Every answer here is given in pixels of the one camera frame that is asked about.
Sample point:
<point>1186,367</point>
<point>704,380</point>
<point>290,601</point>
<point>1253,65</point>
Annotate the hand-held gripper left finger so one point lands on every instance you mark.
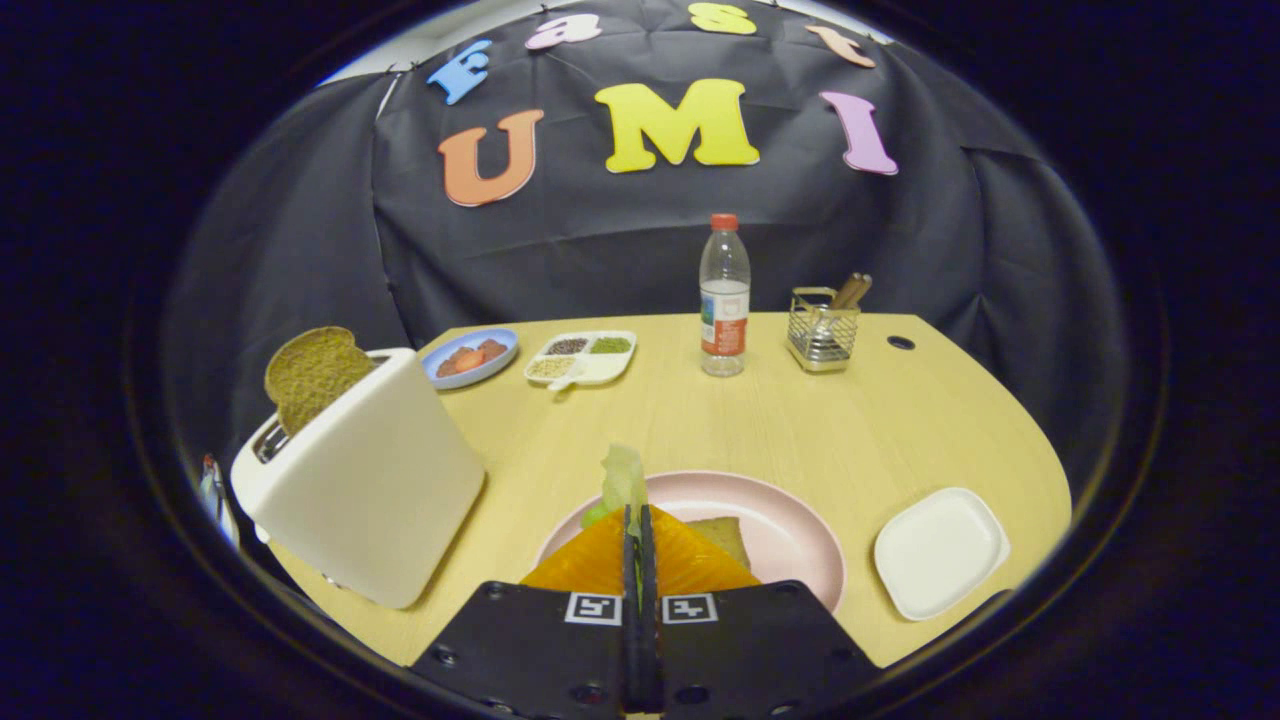
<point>530,650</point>

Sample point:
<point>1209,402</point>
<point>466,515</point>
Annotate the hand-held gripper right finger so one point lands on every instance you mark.
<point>760,650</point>

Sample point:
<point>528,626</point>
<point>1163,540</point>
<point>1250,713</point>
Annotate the wooden chopsticks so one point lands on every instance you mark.
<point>852,290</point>

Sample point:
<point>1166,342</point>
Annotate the black backdrop cloth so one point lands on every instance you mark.
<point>600,250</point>

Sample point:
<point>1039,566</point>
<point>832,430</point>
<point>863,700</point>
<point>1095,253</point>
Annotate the red tomato slices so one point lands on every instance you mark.
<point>468,358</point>

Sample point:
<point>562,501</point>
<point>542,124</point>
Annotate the clear bottle with red cap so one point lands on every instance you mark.
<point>725,320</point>

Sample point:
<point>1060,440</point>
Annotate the white divided tray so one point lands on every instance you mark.
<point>595,365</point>

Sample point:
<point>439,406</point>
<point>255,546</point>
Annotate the white toaster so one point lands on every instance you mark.
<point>370,490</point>

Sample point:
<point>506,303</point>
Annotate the black table grommet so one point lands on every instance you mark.
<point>900,342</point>

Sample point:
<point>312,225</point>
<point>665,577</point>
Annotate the brown toasted bread slice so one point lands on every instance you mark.
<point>315,375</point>

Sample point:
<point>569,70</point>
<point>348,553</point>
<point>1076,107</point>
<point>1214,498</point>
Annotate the blue plate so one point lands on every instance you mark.
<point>495,365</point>

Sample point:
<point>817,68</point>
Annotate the pink round plate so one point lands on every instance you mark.
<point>780,520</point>

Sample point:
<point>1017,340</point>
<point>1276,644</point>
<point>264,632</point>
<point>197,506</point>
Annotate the green lettuce leaf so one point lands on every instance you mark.
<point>625,480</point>

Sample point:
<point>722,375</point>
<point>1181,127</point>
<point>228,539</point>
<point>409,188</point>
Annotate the white square plate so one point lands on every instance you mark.
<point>940,555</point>

